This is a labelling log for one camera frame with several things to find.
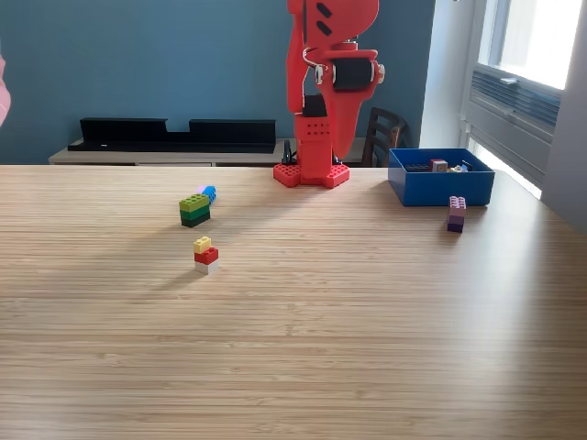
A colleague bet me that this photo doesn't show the blue plastic bin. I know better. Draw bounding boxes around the blue plastic bin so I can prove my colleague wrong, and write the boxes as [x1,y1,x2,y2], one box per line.
[387,147,495,207]

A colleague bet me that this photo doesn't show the pink purple brick stack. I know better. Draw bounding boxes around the pink purple brick stack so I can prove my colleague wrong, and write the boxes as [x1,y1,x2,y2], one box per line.
[447,195,468,234]

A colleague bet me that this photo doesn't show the yellow red white brick stack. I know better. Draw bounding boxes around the yellow red white brick stack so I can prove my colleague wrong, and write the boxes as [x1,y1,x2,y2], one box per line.
[192,236,220,275]

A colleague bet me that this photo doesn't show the dark wooden chair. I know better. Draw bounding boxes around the dark wooden chair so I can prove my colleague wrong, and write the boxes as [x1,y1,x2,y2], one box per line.
[360,106,408,169]

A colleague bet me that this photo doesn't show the grey window radiator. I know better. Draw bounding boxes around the grey window radiator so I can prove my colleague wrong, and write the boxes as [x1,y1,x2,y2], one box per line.
[467,63,563,184]

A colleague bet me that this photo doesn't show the white framed window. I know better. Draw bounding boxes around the white framed window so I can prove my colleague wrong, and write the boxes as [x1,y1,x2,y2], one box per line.
[476,0,587,91]

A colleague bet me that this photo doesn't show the black shelf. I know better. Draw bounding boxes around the black shelf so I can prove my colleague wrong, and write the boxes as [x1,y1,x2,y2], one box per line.
[67,117,278,154]

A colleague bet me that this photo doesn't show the pale wooden sideboard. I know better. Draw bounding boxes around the pale wooden sideboard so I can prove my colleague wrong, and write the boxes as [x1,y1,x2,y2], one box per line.
[48,137,371,169]

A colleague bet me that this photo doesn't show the person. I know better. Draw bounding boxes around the person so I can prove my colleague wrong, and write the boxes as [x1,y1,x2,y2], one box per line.
[0,52,12,129]

